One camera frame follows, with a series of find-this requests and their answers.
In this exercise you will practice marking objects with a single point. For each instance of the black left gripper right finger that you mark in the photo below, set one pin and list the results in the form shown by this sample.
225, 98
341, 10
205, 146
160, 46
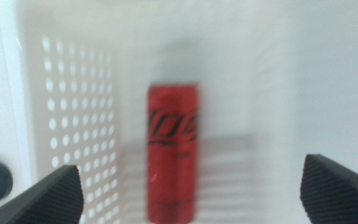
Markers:
337, 196

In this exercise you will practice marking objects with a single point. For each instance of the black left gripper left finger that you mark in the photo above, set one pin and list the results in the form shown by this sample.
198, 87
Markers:
48, 202

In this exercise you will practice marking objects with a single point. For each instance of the red soda can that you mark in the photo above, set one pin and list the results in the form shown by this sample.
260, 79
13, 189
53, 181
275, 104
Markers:
172, 161

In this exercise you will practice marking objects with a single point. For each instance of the white perforated plastic basket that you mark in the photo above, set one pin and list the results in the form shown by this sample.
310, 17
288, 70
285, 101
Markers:
228, 62

